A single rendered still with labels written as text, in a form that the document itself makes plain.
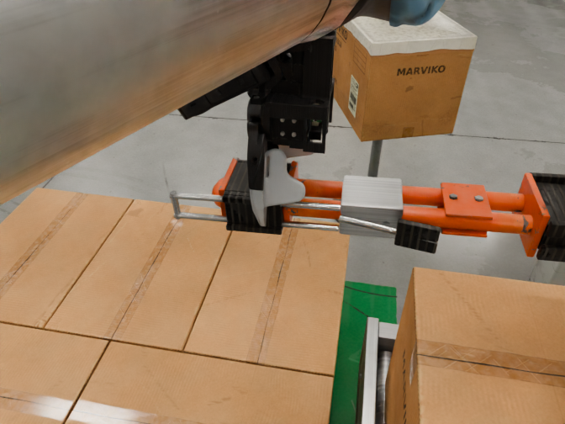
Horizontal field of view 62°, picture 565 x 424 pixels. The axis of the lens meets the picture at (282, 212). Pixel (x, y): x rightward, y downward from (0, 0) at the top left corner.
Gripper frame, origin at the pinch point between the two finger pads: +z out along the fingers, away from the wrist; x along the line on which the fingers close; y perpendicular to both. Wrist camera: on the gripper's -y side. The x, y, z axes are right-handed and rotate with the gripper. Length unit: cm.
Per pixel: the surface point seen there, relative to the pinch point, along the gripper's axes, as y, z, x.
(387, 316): 30, 126, 89
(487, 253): 78, 126, 137
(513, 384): 37.4, 30.8, -0.2
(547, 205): 31.6, -2.2, 0.5
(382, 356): 22, 71, 30
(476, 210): 24.0, -1.8, -1.2
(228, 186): -4.0, -2.0, -2.0
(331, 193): 7.9, -0.1, 1.5
